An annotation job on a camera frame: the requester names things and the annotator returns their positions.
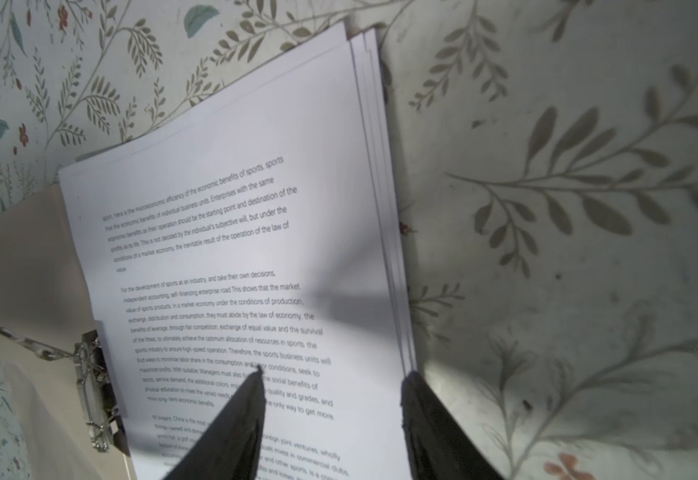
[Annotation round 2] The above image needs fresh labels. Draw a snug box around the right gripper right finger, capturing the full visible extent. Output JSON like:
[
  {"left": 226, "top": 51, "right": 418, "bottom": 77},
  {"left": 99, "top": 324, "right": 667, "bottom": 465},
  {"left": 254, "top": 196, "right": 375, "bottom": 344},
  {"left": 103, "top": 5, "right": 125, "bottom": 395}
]
[{"left": 401, "top": 371, "right": 501, "bottom": 480}]

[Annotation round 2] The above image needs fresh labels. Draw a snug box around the silver folder lever clip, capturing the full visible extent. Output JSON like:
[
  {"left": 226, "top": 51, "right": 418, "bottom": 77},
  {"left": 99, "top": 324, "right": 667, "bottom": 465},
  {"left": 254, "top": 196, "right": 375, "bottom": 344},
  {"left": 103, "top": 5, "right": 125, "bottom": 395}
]
[{"left": 0, "top": 327, "right": 130, "bottom": 457}]

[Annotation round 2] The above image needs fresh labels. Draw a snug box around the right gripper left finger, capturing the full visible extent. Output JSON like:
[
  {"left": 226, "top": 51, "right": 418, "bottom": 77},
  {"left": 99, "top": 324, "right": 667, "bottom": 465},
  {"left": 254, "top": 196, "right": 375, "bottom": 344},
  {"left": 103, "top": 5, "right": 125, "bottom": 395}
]
[{"left": 165, "top": 367, "right": 266, "bottom": 480}]

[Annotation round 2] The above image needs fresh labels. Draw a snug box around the brown kraft paper folder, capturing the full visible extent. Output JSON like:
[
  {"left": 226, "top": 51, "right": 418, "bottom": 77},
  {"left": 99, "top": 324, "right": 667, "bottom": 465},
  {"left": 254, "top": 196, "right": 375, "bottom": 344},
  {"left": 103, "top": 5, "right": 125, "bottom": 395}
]
[{"left": 0, "top": 185, "right": 135, "bottom": 479}]

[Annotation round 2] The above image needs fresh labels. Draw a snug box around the printed paper sheet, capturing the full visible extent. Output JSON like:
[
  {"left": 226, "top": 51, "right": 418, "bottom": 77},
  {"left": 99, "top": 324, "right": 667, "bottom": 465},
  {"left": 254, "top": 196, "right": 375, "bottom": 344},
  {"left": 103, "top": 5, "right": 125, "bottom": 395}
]
[{"left": 59, "top": 24, "right": 415, "bottom": 479}]

